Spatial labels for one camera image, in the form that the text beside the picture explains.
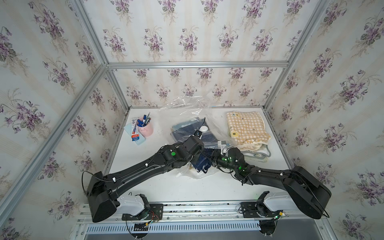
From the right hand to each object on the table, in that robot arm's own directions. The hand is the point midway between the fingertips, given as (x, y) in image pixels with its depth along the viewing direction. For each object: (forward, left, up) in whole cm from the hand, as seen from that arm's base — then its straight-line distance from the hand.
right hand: (204, 155), depth 79 cm
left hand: (0, +5, +4) cm, 6 cm away
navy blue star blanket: (+19, +14, -3) cm, 24 cm away
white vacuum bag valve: (+19, 0, -2) cm, 19 cm away
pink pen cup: (+21, +37, -7) cm, 43 cm away
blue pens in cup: (+27, +38, -2) cm, 47 cm away
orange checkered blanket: (+22, -30, -8) cm, 38 cm away
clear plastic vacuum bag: (+41, +11, -14) cm, 44 cm away
